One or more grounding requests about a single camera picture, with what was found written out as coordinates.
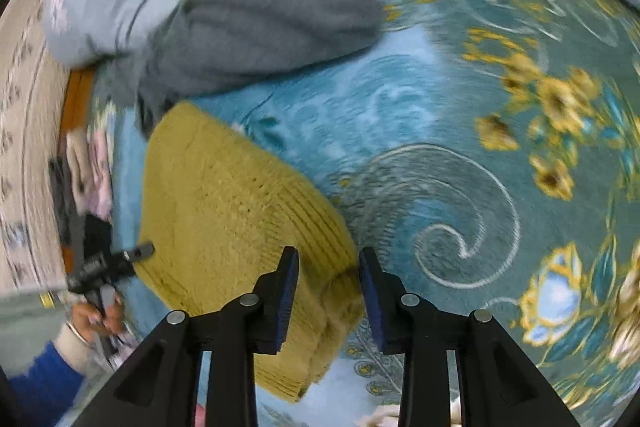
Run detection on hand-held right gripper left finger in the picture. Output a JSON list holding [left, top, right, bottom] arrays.
[[75, 246, 301, 427]]

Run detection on pink and white cloth pile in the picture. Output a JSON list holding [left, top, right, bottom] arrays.
[[65, 127, 115, 223]]

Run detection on wooden bed frame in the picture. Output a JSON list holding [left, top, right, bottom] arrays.
[[59, 68, 97, 283]]

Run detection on teal floral blanket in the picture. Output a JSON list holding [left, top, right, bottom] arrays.
[[87, 0, 640, 427]]

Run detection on yellow knitted sweater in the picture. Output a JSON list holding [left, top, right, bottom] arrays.
[[134, 102, 367, 404]]

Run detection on person's left forearm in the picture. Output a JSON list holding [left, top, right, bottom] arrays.
[[0, 322, 93, 427]]

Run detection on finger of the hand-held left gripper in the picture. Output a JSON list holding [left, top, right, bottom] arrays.
[[120, 243, 156, 262]]

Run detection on grey fleece garment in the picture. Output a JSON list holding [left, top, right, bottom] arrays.
[[134, 0, 385, 142]]

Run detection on person's left hand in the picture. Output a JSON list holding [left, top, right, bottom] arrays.
[[70, 293, 126, 344]]

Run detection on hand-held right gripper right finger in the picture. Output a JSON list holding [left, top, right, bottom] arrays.
[[358, 247, 581, 427]]

